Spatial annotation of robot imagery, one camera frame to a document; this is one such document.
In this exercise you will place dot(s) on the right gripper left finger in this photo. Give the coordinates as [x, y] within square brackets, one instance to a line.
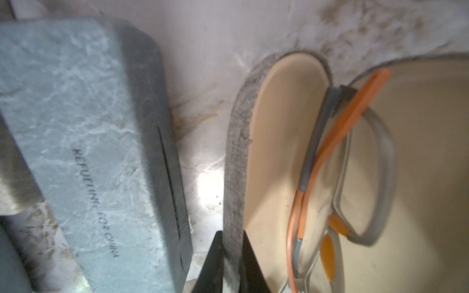
[211, 276]

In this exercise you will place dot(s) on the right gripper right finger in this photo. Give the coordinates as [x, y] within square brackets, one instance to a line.
[251, 277]

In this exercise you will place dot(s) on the beige case with brown glasses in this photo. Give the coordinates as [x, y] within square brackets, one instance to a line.
[356, 188]

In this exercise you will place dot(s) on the grey case mint lining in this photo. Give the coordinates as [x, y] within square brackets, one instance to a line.
[85, 100]

